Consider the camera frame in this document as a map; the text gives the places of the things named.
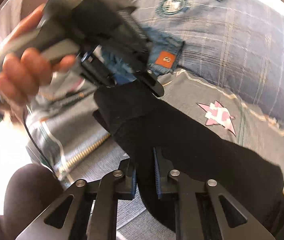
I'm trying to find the black pants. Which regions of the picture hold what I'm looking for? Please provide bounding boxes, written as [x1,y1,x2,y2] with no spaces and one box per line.
[94,81,284,239]

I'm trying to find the blue jeans with orange patch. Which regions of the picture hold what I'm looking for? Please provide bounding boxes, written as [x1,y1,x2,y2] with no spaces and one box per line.
[101,24,185,85]

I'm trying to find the grey patterned bed sheet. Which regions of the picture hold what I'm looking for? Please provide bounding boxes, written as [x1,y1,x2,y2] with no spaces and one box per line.
[28,70,284,239]

